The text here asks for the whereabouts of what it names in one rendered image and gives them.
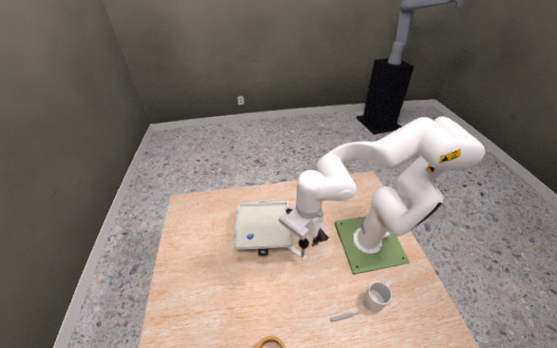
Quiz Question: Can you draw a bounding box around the tan hollow ring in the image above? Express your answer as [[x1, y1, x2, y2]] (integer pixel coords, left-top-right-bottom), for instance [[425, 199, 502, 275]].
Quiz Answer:
[[257, 336, 285, 348]]

